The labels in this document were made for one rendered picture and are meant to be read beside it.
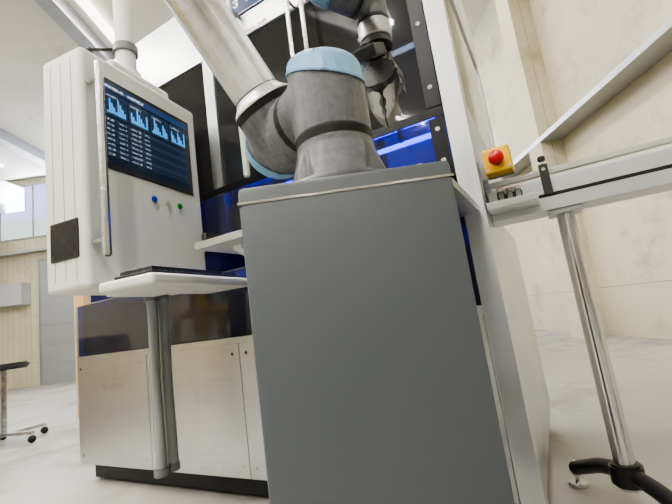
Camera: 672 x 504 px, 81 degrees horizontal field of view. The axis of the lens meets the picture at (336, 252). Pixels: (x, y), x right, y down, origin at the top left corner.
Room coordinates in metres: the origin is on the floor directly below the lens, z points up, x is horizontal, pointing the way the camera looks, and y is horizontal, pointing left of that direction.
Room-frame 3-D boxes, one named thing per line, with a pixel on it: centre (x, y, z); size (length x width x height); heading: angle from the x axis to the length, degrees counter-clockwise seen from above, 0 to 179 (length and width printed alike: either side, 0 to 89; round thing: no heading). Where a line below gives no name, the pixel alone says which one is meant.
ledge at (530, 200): (1.11, -0.53, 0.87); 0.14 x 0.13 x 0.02; 152
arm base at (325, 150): (0.56, -0.02, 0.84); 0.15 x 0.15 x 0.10
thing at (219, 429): (2.01, 0.25, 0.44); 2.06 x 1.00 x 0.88; 62
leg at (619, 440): (1.14, -0.69, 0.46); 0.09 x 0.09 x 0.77; 62
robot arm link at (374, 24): (0.82, -0.16, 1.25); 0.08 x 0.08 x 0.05
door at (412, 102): (1.23, -0.19, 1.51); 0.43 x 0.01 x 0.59; 62
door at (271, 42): (1.44, 0.21, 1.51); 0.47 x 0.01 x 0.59; 62
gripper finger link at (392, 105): (0.82, -0.17, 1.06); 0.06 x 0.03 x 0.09; 152
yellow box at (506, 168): (1.08, -0.50, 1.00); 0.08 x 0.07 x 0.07; 152
